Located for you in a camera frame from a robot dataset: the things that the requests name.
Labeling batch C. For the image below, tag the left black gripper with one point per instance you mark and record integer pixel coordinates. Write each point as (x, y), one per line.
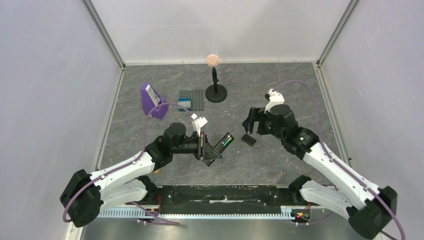
(206, 151)

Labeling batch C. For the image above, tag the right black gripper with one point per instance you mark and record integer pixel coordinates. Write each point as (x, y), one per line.
(261, 120)

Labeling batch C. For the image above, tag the black battery cover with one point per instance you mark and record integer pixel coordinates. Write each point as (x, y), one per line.
(249, 140)

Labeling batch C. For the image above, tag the black remote control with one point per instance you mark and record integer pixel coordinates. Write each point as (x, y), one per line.
(218, 146)

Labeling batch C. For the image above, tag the green AAA battery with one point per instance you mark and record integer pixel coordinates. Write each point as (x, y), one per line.
(227, 141)

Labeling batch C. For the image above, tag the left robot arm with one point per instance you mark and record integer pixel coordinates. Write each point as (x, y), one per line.
(88, 194)

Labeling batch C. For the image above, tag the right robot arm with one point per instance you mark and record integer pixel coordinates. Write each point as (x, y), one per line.
(367, 207)

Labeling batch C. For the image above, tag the black stand with pink ball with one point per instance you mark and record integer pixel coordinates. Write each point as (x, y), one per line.
(215, 93)

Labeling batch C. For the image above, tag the blue white lego bricks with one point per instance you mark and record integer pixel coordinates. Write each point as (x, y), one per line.
(184, 103)

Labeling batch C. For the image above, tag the grey lego baseplate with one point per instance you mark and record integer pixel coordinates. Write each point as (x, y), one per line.
(196, 97)

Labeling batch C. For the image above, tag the purple metronome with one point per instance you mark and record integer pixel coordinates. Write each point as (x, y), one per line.
(150, 99)

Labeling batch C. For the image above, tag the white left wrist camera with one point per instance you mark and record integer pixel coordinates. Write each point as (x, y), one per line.
(198, 122)

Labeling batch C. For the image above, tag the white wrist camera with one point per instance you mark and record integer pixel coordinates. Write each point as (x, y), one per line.
(274, 98)
(198, 122)

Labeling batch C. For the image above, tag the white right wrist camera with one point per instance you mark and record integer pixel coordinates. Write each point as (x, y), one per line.
(274, 98)

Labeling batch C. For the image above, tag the black base frame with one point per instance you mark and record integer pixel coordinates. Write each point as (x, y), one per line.
(222, 199)

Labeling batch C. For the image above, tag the white cable duct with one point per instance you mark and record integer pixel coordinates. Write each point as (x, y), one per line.
(137, 213)

